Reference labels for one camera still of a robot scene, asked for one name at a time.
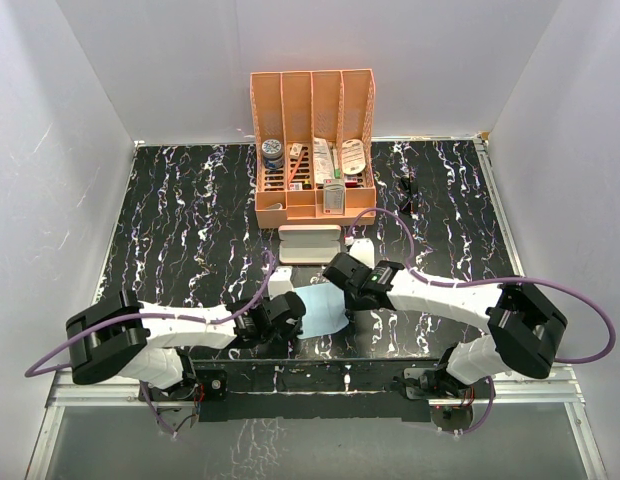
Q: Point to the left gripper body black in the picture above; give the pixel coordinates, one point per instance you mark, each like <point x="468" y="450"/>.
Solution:
<point x="288" y="332"/>

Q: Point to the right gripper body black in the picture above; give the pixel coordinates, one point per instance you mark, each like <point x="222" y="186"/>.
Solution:
<point x="352" y="302"/>

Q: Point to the blue cleaning cloth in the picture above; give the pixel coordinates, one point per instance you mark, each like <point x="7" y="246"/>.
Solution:
<point x="325" y="310"/>

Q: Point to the pink glasses case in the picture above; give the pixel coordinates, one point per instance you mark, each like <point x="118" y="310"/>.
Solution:
<point x="308" y="244"/>

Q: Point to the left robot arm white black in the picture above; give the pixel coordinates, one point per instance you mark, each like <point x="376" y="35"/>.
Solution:
<point x="124" y="336"/>

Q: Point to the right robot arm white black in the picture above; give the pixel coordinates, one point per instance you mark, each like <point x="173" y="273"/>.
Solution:
<point x="521" y="328"/>

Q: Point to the black sunglasses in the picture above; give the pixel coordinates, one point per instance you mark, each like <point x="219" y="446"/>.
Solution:
<point x="409" y="187"/>

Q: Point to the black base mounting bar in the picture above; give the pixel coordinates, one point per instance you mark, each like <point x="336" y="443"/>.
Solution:
<point x="306" y="389"/>

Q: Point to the grey white small box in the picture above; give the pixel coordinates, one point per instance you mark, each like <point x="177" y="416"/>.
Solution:
<point x="334" y="197"/>

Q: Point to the white tube package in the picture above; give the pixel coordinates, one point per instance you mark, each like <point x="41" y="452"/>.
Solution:
<point x="322" y="162"/>

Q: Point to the oval beige tag package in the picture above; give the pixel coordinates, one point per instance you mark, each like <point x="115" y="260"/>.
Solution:
<point x="353" y="159"/>

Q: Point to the red pencil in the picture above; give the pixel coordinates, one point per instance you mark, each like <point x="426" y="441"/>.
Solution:
<point x="296" y="165"/>

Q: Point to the small white card box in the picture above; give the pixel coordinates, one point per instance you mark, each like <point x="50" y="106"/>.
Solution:
<point x="295" y="150"/>

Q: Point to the orange desk organizer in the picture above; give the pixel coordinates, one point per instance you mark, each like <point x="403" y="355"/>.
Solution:
<point x="295" y="107"/>

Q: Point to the blue white round tin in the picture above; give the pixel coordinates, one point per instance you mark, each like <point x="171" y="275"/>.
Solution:
<point x="273" y="154"/>

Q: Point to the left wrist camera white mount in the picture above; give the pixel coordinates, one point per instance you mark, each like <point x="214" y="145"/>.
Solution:
<point x="280" y="282"/>

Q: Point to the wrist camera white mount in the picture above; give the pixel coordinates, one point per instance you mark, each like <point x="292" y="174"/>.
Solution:
<point x="361" y="249"/>
<point x="280" y="282"/>

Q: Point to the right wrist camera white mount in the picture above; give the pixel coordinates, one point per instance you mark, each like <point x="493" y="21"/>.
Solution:
<point x="361" y="249"/>

